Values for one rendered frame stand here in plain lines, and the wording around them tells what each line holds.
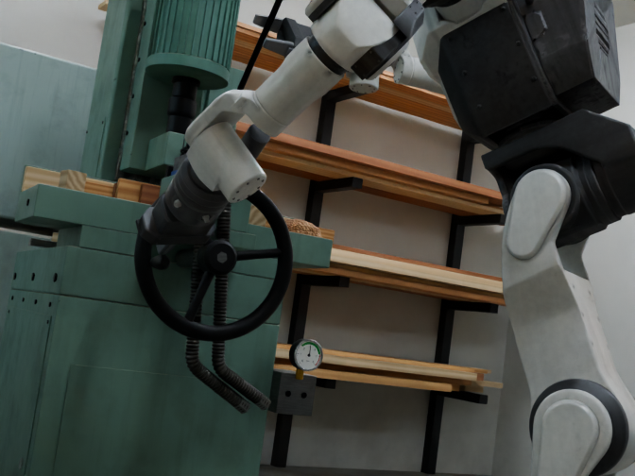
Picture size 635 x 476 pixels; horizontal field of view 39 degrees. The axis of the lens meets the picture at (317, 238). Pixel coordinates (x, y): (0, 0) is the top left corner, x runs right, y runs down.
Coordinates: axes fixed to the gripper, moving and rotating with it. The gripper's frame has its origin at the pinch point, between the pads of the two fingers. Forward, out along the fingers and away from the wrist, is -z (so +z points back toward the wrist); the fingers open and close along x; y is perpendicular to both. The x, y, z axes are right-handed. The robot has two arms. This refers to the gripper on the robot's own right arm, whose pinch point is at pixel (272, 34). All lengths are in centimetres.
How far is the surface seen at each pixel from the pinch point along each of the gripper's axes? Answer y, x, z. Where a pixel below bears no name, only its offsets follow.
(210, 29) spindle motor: 2.4, 1.3, -13.3
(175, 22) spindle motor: 4.0, -1.1, -20.0
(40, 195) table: 27, 35, -42
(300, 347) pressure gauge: 38, 53, 10
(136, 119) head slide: 27.4, 0.6, -21.0
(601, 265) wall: 139, -148, 297
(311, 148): 119, -165, 109
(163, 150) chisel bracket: 25.0, 14.4, -17.6
